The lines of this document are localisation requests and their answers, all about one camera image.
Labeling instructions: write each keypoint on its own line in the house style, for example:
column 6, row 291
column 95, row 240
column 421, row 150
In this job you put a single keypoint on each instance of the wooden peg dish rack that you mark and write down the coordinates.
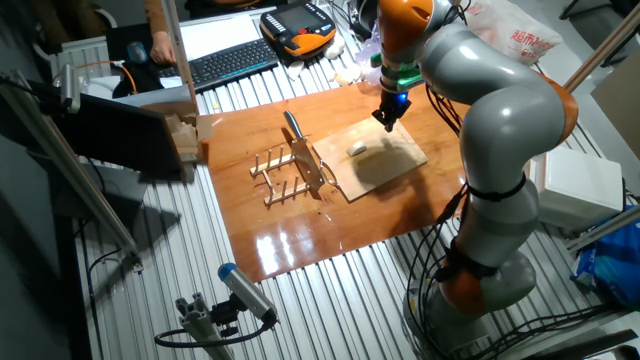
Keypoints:
column 272, row 166

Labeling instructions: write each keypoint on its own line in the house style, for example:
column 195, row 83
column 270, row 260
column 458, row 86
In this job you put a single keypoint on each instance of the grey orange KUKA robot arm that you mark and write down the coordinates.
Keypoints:
column 505, row 125

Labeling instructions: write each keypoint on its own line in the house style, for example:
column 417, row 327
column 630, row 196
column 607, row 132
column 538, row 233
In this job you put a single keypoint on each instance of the clear plastic bag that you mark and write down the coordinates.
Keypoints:
column 369, row 52

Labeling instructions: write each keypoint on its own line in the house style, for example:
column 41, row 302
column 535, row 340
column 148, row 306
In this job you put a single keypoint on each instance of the blue computer mouse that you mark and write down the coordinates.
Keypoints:
column 136, row 51

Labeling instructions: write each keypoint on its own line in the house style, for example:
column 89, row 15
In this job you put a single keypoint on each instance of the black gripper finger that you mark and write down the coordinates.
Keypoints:
column 391, row 125
column 380, row 117

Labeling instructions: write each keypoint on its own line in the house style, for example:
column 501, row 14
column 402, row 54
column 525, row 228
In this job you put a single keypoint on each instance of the orange black teach pendant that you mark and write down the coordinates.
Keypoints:
column 300, row 30

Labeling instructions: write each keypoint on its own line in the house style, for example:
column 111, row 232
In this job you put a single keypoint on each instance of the blue plastic bag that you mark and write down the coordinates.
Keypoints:
column 615, row 260

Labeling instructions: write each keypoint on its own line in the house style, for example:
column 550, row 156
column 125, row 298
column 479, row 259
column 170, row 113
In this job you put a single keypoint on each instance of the person forearm brown sleeve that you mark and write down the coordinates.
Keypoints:
column 156, row 15

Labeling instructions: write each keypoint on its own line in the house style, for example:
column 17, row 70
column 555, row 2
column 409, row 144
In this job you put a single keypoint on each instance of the upright frame post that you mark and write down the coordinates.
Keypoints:
column 180, row 60

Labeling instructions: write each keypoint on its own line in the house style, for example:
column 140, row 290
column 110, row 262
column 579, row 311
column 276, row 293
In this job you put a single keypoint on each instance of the grey camera blue cap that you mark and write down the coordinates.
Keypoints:
column 245, row 290

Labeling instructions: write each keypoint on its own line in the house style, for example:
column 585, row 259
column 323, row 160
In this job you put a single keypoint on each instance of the white paper sheet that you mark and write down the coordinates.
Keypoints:
column 215, row 35

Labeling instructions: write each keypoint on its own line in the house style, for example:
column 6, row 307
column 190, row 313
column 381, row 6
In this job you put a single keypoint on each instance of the person hand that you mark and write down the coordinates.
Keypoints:
column 163, row 49

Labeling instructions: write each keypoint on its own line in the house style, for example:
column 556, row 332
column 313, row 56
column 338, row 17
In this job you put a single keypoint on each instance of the aluminium camera bracket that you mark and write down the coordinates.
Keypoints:
column 200, row 325

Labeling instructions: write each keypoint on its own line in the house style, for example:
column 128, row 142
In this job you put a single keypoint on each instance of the black monitor screen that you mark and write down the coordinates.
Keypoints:
column 120, row 135

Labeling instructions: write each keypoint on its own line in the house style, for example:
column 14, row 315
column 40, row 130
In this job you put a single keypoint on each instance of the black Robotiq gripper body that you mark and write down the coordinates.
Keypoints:
column 395, row 105

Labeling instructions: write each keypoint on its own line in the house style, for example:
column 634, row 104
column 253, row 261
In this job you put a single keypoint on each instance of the white plastic drawer box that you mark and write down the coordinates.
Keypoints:
column 575, row 185

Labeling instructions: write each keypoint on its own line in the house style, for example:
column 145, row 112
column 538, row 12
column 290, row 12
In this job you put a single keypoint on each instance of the aluminium frame profile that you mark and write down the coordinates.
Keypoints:
column 605, row 227

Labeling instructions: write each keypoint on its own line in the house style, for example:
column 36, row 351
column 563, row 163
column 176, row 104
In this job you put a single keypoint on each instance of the black round device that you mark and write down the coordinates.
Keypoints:
column 362, row 17

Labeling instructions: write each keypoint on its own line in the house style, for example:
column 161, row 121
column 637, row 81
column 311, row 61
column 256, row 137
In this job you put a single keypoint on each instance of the steel cleaver knife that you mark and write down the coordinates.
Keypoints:
column 307, row 165

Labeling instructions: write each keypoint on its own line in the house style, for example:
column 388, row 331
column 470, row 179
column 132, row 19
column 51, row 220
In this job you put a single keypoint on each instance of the slanted aluminium frame post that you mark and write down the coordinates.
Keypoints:
column 65, row 165

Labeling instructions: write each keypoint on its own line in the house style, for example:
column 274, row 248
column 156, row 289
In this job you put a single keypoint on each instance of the stacked wooden blocks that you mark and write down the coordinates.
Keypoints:
column 185, row 135

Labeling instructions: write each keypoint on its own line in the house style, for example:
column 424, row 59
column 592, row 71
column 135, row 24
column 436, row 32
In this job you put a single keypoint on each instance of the black computer keyboard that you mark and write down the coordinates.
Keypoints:
column 230, row 62

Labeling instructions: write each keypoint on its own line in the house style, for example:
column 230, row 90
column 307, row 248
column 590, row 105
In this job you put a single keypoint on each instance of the white radish piece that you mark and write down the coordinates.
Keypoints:
column 356, row 148

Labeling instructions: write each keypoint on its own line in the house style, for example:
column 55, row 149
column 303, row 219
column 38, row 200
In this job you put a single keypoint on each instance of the brown cardboard sheet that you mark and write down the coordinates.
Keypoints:
column 620, row 100

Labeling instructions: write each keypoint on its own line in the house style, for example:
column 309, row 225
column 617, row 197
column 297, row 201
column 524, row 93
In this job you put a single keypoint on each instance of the grey depth camera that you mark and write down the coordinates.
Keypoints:
column 70, row 87

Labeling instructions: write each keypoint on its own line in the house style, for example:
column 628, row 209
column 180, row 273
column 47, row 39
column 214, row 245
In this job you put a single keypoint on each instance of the large glossy wooden board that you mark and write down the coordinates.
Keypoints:
column 300, row 235

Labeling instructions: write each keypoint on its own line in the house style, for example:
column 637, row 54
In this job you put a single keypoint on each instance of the white plastic bag red print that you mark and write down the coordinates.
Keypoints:
column 510, row 35

